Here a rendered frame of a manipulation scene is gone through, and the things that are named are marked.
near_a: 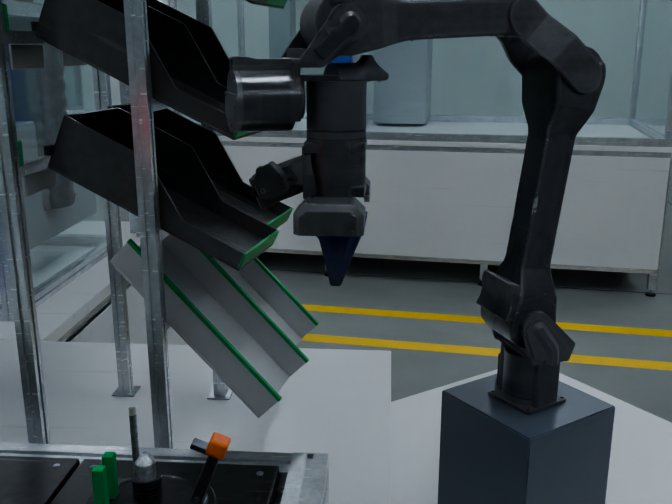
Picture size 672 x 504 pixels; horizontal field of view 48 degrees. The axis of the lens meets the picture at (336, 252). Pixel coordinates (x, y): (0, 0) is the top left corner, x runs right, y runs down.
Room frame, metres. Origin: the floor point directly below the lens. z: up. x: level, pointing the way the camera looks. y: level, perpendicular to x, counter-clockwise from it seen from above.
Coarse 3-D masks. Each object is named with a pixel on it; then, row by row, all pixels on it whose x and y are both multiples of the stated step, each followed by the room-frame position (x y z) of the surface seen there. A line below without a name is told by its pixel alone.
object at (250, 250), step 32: (64, 128) 0.94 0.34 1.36; (96, 128) 1.03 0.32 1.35; (128, 128) 1.06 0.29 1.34; (64, 160) 0.94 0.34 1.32; (96, 160) 0.93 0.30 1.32; (128, 160) 0.92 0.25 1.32; (160, 160) 1.05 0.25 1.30; (192, 160) 1.04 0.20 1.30; (96, 192) 0.93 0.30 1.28; (128, 192) 0.92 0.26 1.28; (160, 192) 0.91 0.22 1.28; (192, 192) 1.04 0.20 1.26; (160, 224) 0.91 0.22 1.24; (192, 224) 0.96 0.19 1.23; (224, 224) 1.01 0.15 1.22; (256, 224) 1.02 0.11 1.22; (224, 256) 0.89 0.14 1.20; (256, 256) 0.95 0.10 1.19
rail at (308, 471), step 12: (300, 456) 0.84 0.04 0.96; (312, 456) 0.85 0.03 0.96; (324, 456) 0.84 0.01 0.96; (300, 468) 0.81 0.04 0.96; (312, 468) 0.81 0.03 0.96; (324, 468) 0.81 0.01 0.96; (288, 480) 0.79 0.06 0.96; (300, 480) 0.79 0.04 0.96; (312, 480) 0.79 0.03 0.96; (324, 480) 0.79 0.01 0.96; (288, 492) 0.76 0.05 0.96; (300, 492) 0.77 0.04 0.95; (312, 492) 0.76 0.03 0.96; (324, 492) 0.79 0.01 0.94
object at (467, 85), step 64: (192, 0) 4.94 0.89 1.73; (576, 0) 4.46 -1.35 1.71; (640, 0) 4.39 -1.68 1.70; (384, 64) 4.69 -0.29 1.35; (448, 64) 4.61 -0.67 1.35; (640, 64) 4.39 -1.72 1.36; (384, 128) 4.69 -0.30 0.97; (448, 128) 4.61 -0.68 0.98; (512, 128) 4.53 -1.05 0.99; (640, 128) 4.38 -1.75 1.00
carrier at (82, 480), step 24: (144, 456) 0.69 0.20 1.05; (72, 480) 0.77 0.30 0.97; (96, 480) 0.68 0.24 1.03; (120, 480) 0.74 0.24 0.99; (144, 480) 0.68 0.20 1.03; (168, 480) 0.74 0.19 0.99; (192, 480) 0.74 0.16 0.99; (216, 480) 0.77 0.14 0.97; (240, 480) 0.77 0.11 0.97; (264, 480) 0.77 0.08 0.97
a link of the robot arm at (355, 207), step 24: (312, 144) 0.71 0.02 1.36; (336, 144) 0.70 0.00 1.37; (360, 144) 0.70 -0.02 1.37; (336, 168) 0.70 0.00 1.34; (360, 168) 0.71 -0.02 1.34; (336, 192) 0.70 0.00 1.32; (360, 192) 0.70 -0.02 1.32; (312, 216) 0.64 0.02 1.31; (336, 216) 0.63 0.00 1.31; (360, 216) 0.64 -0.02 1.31
